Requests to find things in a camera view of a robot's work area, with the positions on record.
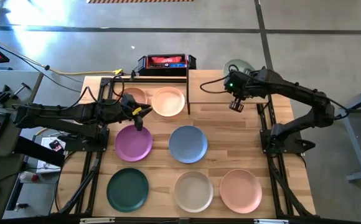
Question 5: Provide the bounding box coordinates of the blue plate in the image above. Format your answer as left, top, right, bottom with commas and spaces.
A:
168, 125, 209, 164

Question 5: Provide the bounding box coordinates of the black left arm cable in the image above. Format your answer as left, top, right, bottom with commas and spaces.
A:
71, 76, 125, 108

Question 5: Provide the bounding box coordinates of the pale green plate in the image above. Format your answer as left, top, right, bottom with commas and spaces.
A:
223, 58, 256, 75

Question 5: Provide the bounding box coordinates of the beige plate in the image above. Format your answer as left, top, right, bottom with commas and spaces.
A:
173, 170, 214, 213

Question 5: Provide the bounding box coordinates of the silver metal bracket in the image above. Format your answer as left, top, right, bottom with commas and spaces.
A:
253, 218, 289, 224
79, 217, 116, 224

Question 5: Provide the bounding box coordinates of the white bottle with red cap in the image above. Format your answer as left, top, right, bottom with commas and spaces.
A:
18, 170, 40, 184

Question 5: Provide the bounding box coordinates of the pink plate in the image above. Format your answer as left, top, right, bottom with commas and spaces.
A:
219, 169, 263, 215

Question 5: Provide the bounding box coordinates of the black flat panel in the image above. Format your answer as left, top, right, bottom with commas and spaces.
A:
12, 136, 66, 167

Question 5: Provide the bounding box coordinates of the grey metal stand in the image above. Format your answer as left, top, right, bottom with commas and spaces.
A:
335, 81, 361, 183

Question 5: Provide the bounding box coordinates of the dark green plate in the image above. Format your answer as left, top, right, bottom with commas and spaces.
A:
106, 167, 150, 213

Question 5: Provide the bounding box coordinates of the white paper box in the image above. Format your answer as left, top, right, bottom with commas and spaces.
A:
36, 136, 68, 174

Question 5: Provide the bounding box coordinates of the peach orange plate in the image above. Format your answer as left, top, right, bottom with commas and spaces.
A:
151, 86, 186, 118

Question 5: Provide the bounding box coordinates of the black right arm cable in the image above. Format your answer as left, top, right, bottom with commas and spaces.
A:
199, 76, 231, 95

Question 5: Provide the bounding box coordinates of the wooden shelf with black legs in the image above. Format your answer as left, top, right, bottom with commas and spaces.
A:
185, 54, 270, 115

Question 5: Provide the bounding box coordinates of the salmon brown plate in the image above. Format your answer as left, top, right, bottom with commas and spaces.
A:
120, 86, 149, 105

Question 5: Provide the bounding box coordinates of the thin black floor cable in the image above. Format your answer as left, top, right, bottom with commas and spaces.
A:
0, 36, 82, 93

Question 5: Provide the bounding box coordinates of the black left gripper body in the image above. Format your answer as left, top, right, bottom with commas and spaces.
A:
113, 93, 141, 125

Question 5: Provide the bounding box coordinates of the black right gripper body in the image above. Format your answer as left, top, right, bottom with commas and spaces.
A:
223, 70, 258, 100

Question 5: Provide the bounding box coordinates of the purple plate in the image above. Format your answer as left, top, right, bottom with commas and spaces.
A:
114, 124, 153, 162

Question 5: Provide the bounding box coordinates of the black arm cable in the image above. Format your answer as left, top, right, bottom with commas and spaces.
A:
199, 76, 231, 95
71, 76, 125, 108

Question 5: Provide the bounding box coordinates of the black aluminium table frame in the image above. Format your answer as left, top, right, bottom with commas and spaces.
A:
51, 75, 317, 218

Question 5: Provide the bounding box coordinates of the yellow extension cable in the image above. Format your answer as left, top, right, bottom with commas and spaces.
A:
0, 32, 124, 76

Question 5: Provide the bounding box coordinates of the grey side desk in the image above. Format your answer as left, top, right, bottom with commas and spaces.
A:
0, 68, 44, 220

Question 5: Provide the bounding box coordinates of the small black and red device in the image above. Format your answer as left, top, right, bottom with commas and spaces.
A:
49, 139, 65, 154

